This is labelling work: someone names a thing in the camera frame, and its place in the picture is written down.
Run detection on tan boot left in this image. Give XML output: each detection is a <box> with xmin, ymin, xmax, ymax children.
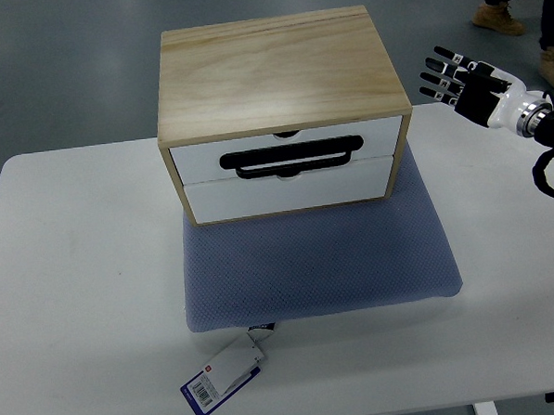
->
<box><xmin>471</xmin><ymin>2</ymin><xmax>525</xmax><ymax>36</ymax></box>

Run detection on white table leg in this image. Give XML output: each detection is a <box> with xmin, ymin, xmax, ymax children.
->
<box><xmin>472</xmin><ymin>401</ymin><xmax>499</xmax><ymax>415</ymax></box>

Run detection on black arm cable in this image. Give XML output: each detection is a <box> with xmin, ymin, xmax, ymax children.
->
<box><xmin>530</xmin><ymin>148</ymin><xmax>554</xmax><ymax>202</ymax></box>

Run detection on white blue product tag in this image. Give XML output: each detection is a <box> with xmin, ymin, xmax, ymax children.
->
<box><xmin>181</xmin><ymin>323</ymin><xmax>276</xmax><ymax>415</ymax></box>

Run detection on black drawer handle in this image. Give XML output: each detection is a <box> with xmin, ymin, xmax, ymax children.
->
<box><xmin>219</xmin><ymin>135</ymin><xmax>364</xmax><ymax>179</ymax></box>

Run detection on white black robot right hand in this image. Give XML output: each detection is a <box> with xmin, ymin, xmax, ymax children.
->
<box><xmin>419</xmin><ymin>45</ymin><xmax>554</xmax><ymax>137</ymax></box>

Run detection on wooden drawer cabinet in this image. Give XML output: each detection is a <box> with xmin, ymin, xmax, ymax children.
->
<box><xmin>157</xmin><ymin>6</ymin><xmax>412</xmax><ymax>226</ymax></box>

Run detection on blue-grey mesh cushion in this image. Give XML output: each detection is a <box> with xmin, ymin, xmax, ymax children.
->
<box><xmin>183</xmin><ymin>149</ymin><xmax>463</xmax><ymax>332</ymax></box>

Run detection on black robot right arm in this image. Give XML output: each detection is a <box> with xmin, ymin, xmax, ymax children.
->
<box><xmin>534</xmin><ymin>110</ymin><xmax>554</xmax><ymax>149</ymax></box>

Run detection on white drawer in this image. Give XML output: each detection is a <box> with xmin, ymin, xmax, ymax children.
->
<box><xmin>170</xmin><ymin>115</ymin><xmax>402</xmax><ymax>185</ymax></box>

